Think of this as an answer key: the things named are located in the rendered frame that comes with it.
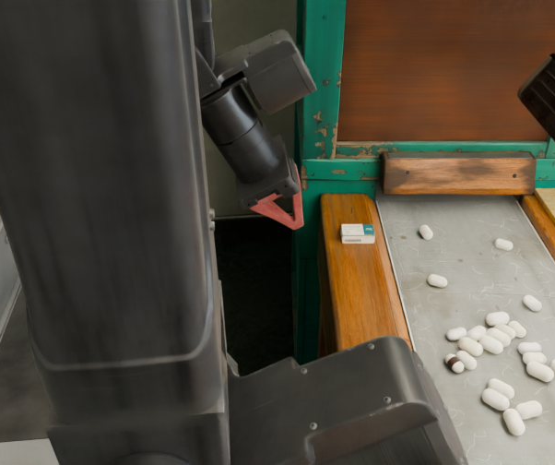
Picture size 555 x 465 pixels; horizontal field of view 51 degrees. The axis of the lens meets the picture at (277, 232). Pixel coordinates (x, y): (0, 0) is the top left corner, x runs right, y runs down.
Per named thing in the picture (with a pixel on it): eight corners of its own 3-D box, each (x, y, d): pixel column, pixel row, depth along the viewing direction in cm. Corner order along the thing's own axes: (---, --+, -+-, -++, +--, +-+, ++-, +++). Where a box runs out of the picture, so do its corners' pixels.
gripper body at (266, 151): (288, 145, 71) (258, 95, 67) (297, 188, 63) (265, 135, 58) (242, 169, 72) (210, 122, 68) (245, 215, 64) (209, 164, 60)
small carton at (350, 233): (341, 244, 106) (342, 234, 105) (339, 232, 109) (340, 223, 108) (374, 244, 106) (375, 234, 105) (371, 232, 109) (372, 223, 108)
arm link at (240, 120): (184, 86, 63) (183, 107, 58) (239, 54, 61) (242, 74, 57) (218, 136, 67) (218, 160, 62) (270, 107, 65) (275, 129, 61)
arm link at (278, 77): (163, 29, 61) (158, 56, 54) (258, -29, 59) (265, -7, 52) (222, 119, 68) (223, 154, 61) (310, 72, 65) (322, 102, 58)
